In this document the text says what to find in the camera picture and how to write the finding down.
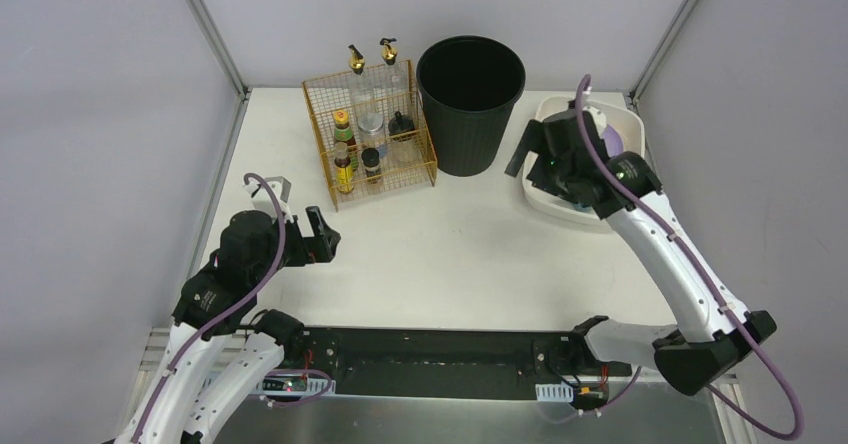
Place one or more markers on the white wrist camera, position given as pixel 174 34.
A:
pixel 594 118
pixel 262 201

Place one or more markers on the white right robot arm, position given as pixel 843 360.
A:
pixel 707 337

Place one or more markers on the clear oil dispenser bottle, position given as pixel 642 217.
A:
pixel 360 87

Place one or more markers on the white square tub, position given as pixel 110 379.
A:
pixel 623 121

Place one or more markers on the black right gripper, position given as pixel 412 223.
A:
pixel 542 152

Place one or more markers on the purple plate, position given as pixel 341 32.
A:
pixel 613 142

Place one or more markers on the small black spice jar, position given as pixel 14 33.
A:
pixel 370 160

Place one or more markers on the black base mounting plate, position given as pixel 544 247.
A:
pixel 451 364

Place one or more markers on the black ribbed trash bin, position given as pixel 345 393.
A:
pixel 469 86

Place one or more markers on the blue mug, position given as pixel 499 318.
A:
pixel 582 208

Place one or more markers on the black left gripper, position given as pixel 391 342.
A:
pixel 315 237

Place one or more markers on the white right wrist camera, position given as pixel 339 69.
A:
pixel 594 118

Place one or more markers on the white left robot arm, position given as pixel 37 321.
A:
pixel 182 405

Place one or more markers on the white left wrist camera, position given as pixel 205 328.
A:
pixel 262 201

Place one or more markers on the gold wire basket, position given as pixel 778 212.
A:
pixel 325 94

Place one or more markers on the black lid spice jar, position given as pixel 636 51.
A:
pixel 403 135

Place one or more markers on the small yellow label bottle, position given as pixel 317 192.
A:
pixel 343 167

